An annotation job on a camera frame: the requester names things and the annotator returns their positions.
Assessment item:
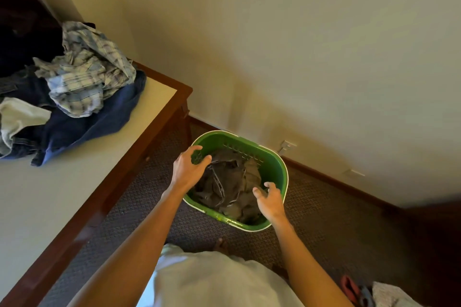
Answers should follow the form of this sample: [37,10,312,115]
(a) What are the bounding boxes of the person's left hand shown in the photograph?
[171,145,212,197]

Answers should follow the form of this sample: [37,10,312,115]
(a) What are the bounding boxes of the person's right hand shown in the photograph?
[252,182,287,224]

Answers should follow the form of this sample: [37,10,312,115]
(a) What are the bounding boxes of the person's left forearm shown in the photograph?
[67,188,185,307]

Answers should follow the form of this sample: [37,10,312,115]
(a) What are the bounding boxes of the person's right forearm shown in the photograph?
[270,216,354,307]

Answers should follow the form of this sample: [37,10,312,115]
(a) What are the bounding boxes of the green plastic laundry basket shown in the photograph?
[182,130,289,233]

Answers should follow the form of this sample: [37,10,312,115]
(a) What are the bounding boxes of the grey crumpled clothes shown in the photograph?
[193,149,266,224]

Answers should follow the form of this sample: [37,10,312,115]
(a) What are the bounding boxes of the person's foot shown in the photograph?
[212,238,230,255]

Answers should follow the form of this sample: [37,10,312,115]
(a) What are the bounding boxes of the person's white shirt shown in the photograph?
[137,244,305,307]

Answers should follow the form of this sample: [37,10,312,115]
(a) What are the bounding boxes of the navy blue garment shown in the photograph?
[30,69,147,167]

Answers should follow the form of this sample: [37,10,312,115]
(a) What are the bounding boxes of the red shoe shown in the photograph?
[341,275,362,307]

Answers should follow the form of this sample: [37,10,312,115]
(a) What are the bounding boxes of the grey shoe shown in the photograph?
[359,286,376,307]

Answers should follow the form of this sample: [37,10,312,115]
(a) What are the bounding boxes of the plaid crumpled shirt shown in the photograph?
[33,21,137,118]

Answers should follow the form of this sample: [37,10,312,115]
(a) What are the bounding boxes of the wood-trimmed white table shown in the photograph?
[0,61,193,307]

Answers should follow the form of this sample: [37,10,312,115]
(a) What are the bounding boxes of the light grey speckled cloth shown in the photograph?
[372,282,423,307]

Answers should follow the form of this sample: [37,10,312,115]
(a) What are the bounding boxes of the white crumpled cloth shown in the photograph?
[0,97,52,156]

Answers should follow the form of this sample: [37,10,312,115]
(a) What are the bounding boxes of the blue denim jeans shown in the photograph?
[0,65,55,160]

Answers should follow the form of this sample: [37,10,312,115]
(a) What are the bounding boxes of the white wall outlet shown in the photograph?
[278,140,297,155]

